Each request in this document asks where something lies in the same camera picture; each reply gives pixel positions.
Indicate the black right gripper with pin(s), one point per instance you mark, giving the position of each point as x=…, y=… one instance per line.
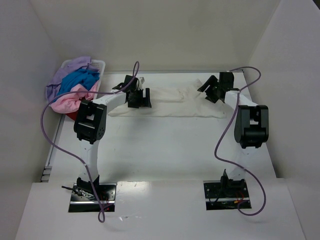
x=214, y=90

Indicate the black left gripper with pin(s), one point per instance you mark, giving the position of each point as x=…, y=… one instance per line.
x=137, y=98

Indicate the white t shirt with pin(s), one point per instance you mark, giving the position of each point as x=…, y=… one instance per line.
x=185, y=102

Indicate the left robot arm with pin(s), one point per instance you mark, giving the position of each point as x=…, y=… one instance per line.
x=91, y=121

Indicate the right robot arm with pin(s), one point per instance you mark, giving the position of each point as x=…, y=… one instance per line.
x=251, y=126

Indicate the white plastic laundry basket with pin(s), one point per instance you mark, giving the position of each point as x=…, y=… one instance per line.
x=100, y=65

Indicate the blue t shirt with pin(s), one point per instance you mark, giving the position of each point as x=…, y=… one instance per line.
x=86, y=78

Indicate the dark red t shirt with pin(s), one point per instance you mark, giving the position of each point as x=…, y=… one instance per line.
x=72, y=115

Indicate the pink t shirt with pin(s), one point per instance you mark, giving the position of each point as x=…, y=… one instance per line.
x=70, y=103

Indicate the lavender t shirt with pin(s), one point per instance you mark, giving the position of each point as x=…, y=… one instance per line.
x=54, y=85

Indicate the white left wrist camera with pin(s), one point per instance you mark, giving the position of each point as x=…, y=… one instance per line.
x=140, y=82

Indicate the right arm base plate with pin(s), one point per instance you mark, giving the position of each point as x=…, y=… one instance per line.
x=225, y=198

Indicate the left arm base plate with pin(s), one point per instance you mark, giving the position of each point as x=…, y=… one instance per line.
x=83, y=202

